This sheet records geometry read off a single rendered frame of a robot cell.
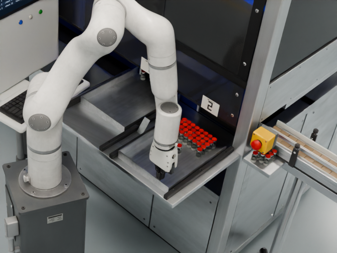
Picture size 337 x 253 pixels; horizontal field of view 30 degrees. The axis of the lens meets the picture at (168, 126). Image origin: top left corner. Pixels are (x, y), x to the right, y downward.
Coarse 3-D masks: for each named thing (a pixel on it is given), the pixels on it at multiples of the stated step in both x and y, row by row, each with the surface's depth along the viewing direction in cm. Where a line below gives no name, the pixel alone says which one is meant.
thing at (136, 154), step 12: (132, 144) 244; (144, 144) 249; (120, 156) 240; (132, 156) 243; (144, 156) 243; (180, 156) 246; (192, 156) 246; (204, 156) 247; (216, 156) 246; (144, 168) 238; (180, 168) 240; (192, 168) 241; (156, 180) 231; (168, 180) 235; (180, 180) 232
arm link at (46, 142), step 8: (48, 72) 211; (32, 80) 209; (40, 80) 207; (32, 88) 205; (56, 128) 214; (32, 136) 212; (40, 136) 211; (48, 136) 212; (56, 136) 213; (32, 144) 213; (40, 144) 212; (48, 144) 212; (56, 144) 214; (40, 152) 214; (48, 152) 214
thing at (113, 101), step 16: (112, 80) 273; (128, 80) 280; (144, 80) 281; (96, 96) 268; (112, 96) 269; (128, 96) 271; (144, 96) 272; (96, 112) 259; (112, 112) 261; (128, 112) 262; (144, 112) 264; (128, 128) 253
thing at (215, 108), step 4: (204, 96) 249; (204, 100) 250; (208, 100) 249; (212, 100) 247; (204, 104) 251; (216, 104) 247; (204, 108) 252; (212, 108) 249; (216, 108) 248; (212, 112) 250; (216, 112) 249
